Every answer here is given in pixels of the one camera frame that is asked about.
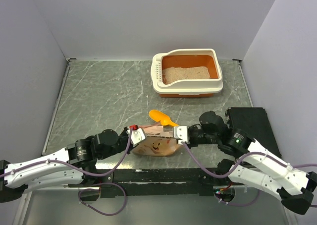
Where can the pink cat litter bag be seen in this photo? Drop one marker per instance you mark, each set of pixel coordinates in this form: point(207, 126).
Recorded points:
point(159, 141)

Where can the beige cat litter pile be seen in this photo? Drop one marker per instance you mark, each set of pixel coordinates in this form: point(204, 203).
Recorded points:
point(173, 74)

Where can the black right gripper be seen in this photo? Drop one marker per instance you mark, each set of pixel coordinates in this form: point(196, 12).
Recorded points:
point(190, 143)

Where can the black case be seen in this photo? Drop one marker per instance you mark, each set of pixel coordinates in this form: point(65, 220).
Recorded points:
point(254, 121)

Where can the white orange litter box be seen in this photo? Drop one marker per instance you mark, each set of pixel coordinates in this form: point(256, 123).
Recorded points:
point(187, 58)

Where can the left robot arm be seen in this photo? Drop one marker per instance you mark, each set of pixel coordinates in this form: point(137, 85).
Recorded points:
point(72, 165)

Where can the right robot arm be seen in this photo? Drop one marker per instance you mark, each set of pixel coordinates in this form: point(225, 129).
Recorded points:
point(254, 165)

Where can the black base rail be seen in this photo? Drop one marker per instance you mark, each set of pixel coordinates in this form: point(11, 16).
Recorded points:
point(143, 182)

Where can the yellow litter scoop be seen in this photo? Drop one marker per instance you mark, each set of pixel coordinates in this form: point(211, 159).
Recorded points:
point(159, 116)

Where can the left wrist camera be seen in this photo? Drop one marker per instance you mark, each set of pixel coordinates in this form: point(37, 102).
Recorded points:
point(136, 135)

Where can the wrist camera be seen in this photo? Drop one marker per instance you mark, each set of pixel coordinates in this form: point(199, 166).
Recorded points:
point(136, 135)
point(181, 134)

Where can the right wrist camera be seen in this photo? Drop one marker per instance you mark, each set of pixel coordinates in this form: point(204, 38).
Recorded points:
point(181, 134)

